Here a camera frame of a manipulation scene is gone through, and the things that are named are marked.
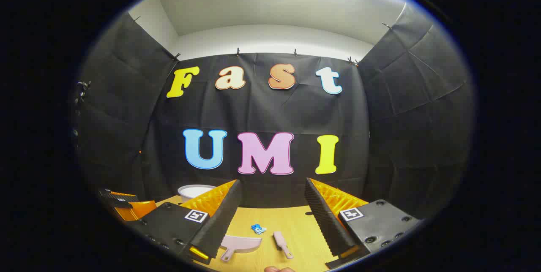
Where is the pink dustpan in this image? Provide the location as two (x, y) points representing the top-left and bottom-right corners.
(220, 235), (262, 262)

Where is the wooden desktop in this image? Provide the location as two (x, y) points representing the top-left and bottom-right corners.
(156, 195), (339, 272)

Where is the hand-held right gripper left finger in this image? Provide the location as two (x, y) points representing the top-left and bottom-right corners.
(136, 179), (242, 265)

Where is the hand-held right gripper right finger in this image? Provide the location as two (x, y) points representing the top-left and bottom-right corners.
(304, 178), (421, 269)

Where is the white garbage bin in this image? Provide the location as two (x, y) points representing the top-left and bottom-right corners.
(178, 185), (217, 202)

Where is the pink small broom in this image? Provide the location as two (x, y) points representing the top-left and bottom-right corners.
(273, 231), (294, 260)

